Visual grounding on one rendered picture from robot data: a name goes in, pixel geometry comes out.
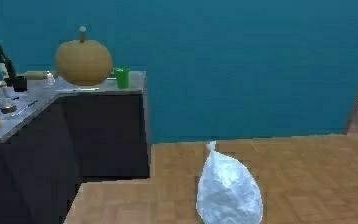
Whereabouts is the green cup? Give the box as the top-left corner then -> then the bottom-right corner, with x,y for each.
113,66 -> 131,90

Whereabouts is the black kitchen counter grey top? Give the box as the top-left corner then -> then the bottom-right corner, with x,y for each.
0,70 -> 151,224

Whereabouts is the white tied garbage bag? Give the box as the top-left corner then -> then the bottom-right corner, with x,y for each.
196,140 -> 264,224

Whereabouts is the orange pumpkin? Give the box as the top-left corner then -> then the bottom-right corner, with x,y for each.
54,25 -> 114,87

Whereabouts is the clear salt shaker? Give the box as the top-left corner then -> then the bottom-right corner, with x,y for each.
44,70 -> 56,89

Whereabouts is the wooden rolling pin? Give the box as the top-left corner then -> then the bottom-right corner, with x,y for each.
16,70 -> 59,81

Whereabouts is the silver kitchen knife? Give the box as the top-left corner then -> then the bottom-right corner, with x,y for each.
10,99 -> 40,118

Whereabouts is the small black box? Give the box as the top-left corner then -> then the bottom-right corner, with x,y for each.
12,75 -> 28,93

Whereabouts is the silver pepper mill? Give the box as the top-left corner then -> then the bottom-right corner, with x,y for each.
0,79 -> 18,114

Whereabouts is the dark wine bottle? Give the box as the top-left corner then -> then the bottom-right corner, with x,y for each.
0,43 -> 17,88

